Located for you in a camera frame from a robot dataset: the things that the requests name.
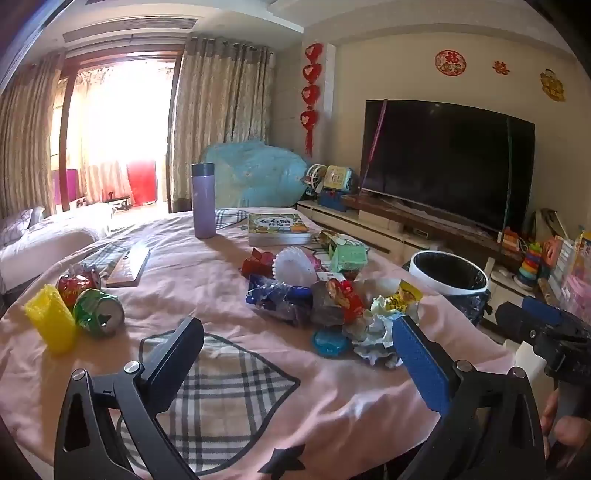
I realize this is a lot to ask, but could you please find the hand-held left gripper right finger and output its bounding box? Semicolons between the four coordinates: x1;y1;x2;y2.
392;315;548;480

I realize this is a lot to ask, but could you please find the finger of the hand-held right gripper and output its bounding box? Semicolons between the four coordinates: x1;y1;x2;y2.
495;301;541;344
521;296;566;328

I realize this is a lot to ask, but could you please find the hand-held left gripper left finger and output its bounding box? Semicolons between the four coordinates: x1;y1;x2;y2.
53;316;205;480

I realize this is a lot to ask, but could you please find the white paper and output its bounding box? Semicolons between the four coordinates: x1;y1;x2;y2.
353;295;408;369

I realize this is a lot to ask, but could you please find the yellow snack wrapper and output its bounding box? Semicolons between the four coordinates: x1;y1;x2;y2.
383;279;423;319

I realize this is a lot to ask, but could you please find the white-rimmed trash bin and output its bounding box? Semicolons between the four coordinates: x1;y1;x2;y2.
402;250;492;326

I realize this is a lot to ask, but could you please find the blue round lid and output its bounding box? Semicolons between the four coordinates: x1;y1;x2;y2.
312;329;352;357

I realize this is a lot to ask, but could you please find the red snack wrapper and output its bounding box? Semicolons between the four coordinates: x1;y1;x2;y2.
323;278;368;324

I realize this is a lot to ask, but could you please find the blue wrapper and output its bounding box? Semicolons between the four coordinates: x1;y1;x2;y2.
246;274;315;324

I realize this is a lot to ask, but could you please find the orange and blue snack packet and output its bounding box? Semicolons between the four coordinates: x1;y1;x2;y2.
241;248;277;278

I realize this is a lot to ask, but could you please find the white ridged paper disc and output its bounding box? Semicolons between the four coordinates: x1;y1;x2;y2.
272;246;317;288

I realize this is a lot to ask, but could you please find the person's right hand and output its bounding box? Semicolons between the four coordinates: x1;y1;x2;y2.
539;390;591;468

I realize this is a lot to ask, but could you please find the pink toy box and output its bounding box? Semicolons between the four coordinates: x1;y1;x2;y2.
561;231;591;319

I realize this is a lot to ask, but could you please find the pink blanket with plaid patch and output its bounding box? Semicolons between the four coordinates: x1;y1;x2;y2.
0;208;515;480

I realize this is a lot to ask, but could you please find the green drink can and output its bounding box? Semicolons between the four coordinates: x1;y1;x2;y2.
73;289;125;339

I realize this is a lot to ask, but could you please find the wooden printed board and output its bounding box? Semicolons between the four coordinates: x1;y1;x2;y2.
106;243;151;288

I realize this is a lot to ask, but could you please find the red drink can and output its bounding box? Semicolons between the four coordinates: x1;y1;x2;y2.
57;268;101;311

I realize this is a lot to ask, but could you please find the green drink carton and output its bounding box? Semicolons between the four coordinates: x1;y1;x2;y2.
320;231;370;274

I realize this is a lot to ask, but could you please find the low television cabinet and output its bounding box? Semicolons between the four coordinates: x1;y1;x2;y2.
296;194;555;296

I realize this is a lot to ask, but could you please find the purple thermos bottle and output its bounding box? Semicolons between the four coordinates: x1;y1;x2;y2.
191;162;218;239

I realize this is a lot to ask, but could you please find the white sofa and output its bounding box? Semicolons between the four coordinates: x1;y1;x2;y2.
0;203;116;291

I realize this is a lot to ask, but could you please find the colourful picture book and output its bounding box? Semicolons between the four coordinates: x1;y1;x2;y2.
247;213;313;247

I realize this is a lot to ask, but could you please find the black flat television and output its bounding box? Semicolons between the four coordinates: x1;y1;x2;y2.
360;99;536;234

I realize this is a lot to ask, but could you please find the red balcony panel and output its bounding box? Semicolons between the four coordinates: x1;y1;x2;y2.
127;159;158;206

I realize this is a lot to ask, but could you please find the colourful toy bus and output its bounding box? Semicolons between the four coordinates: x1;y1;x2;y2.
318;165;356;208

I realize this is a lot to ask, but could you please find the magenta balcony panel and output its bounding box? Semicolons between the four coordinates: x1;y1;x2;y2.
53;168;77;213

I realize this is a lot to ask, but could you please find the light blue quilt bundle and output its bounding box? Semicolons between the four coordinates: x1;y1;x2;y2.
200;141;313;208

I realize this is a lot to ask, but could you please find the pink stick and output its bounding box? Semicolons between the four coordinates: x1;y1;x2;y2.
360;99;387;190

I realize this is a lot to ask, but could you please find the beige curtain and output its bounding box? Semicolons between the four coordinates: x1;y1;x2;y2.
0;53;65;217
172;37;275;213

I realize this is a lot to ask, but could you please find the red heart hanging decoration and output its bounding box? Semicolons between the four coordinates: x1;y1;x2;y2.
300;42;325;158

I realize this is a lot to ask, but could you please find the ceiling air vent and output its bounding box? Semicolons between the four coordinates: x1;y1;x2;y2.
62;16;197;44

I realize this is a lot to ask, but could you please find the rainbow stacking ring toy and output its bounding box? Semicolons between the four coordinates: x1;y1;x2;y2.
515;242;544;284

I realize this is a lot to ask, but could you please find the yellow figure wall sticker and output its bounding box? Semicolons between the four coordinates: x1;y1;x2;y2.
540;69;566;102

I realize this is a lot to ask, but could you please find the red round wall sticker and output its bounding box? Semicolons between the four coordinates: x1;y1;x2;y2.
434;50;467;77

